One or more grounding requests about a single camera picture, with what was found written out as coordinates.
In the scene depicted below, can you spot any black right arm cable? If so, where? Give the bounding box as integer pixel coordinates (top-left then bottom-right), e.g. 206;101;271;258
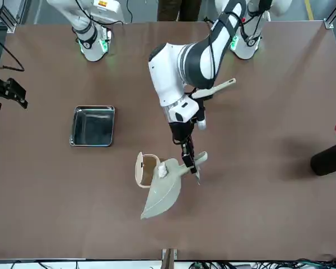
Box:
0;29;25;72

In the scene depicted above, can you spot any white paper ball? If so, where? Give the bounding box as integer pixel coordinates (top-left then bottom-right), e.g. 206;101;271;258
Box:
156;164;169;179

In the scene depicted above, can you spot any square metal tray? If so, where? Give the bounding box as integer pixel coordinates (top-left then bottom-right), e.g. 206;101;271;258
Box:
69;105;116;147

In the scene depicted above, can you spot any beige bin with flip lid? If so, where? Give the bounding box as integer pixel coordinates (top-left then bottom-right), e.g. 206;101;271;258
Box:
134;151;166;189

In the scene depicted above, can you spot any black cylindrical vase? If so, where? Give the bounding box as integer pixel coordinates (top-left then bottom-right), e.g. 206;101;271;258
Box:
310;142;336;177

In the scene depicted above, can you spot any pale grey plastic dustpan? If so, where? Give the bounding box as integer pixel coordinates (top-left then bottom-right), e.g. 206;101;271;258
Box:
140;151;209;220

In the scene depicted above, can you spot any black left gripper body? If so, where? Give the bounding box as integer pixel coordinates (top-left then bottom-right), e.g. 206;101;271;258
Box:
169;120;195;145

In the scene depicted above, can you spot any aluminium frame post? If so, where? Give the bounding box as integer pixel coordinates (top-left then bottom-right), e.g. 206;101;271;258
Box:
161;248;179;269
0;0;31;34
323;0;336;29

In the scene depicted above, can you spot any white box with orange label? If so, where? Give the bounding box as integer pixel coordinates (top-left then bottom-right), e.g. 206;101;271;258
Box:
90;0;126;25

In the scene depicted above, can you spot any beige hand brush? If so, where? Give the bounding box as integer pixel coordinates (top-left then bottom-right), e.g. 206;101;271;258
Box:
190;78;237;100

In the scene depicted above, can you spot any person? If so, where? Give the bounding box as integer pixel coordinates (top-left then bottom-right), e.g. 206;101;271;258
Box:
156;0;203;22

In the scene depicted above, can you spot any black cable bundle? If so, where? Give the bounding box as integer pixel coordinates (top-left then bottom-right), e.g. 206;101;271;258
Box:
181;253;336;269

